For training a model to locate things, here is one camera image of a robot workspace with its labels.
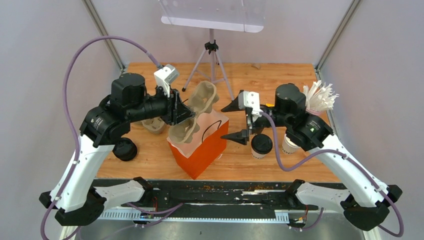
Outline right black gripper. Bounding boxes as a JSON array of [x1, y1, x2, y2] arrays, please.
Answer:
[[220, 95, 291, 145]]

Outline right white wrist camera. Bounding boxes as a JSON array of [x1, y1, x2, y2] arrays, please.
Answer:
[[237, 90, 262, 118]]

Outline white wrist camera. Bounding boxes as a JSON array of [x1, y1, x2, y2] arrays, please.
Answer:
[[237, 90, 262, 118], [153, 64, 180, 98]]

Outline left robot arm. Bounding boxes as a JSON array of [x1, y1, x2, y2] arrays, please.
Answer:
[[39, 70, 195, 226]]

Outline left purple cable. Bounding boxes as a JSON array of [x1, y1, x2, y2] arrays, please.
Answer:
[[40, 35, 163, 240]]

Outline orange paper bag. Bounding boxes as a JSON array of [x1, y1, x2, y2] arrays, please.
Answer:
[[167, 110, 229, 180]]

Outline stack of black lids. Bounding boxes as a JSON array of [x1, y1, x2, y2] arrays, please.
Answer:
[[112, 137, 138, 162]]

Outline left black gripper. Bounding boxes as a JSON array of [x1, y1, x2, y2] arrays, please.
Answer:
[[127, 82, 197, 126]]

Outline white wrapped straws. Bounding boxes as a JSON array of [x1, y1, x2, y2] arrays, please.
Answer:
[[302, 80, 340, 111]]

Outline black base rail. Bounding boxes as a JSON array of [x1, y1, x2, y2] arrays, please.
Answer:
[[109, 178, 342, 221]]

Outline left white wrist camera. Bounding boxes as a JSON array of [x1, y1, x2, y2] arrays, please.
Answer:
[[153, 64, 180, 98]]

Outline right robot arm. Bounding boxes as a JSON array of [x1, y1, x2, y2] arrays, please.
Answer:
[[222, 83, 404, 237]]

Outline white paper cup stack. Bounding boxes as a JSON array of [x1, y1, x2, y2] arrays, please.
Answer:
[[281, 134, 300, 154]]

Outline pink straw holder cup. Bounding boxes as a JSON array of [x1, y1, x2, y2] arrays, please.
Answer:
[[306, 109, 324, 117]]

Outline tripod stand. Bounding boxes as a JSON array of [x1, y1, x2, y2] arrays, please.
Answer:
[[181, 28, 235, 100]]

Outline cardboard cup carrier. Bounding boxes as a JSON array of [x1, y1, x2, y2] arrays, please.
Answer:
[[168, 81, 220, 144], [141, 117, 166, 135]]

